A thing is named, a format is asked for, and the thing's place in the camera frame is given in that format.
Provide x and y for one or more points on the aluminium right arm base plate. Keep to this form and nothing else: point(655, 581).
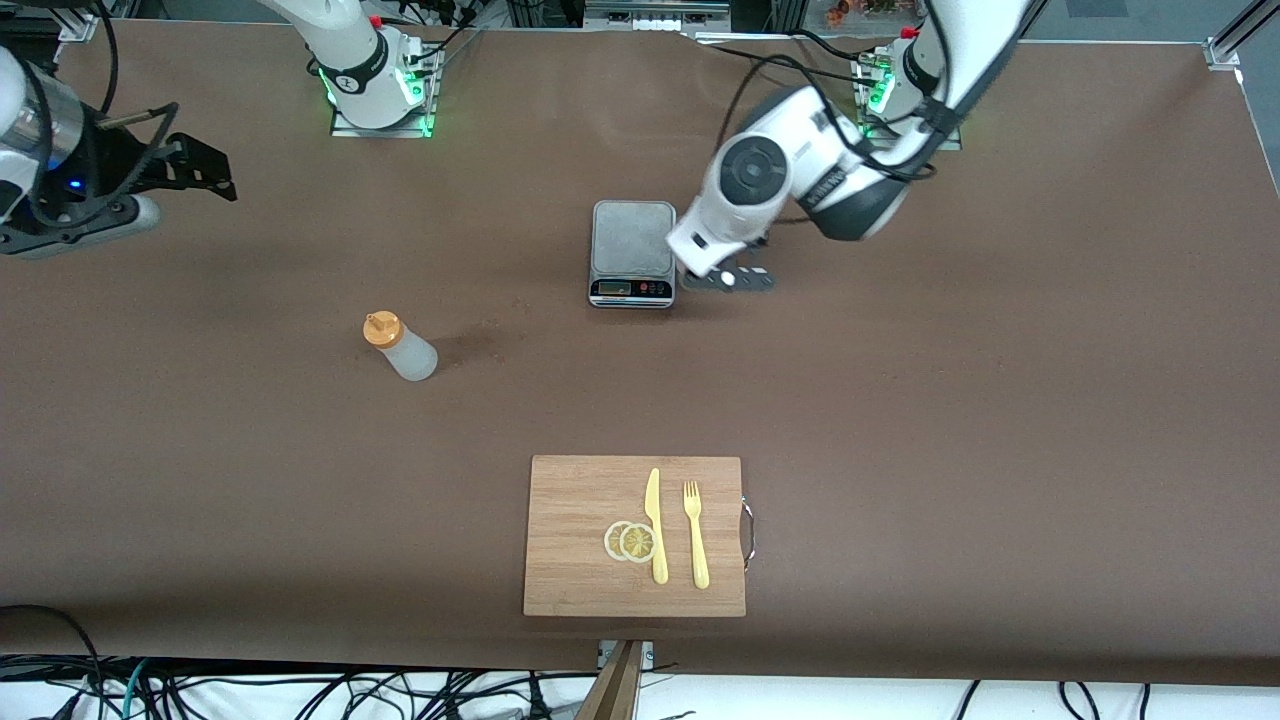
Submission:
point(385, 128)

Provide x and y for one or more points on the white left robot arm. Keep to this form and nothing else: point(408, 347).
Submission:
point(770, 175)

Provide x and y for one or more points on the wooden post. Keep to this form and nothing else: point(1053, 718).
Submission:
point(615, 690)

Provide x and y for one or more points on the yellow plastic knife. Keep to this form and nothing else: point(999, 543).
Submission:
point(655, 530)

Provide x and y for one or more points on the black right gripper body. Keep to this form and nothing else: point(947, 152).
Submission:
point(118, 160)

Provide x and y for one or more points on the yellow plastic fork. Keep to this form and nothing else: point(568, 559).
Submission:
point(697, 545)

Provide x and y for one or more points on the silver digital kitchen scale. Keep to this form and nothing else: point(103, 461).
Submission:
point(630, 245)

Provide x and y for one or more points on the aluminium left arm base plate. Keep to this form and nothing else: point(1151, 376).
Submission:
point(950, 138)

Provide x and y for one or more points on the lemon slice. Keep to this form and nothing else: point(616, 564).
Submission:
point(638, 542)
point(611, 540)

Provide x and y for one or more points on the aluminium frame profile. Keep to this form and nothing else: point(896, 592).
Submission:
point(1225, 50)

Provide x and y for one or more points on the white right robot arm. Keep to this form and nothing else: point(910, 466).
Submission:
point(350, 60)

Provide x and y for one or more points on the clear squeeze bottle orange cap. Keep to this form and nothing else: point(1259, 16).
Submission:
point(405, 352)

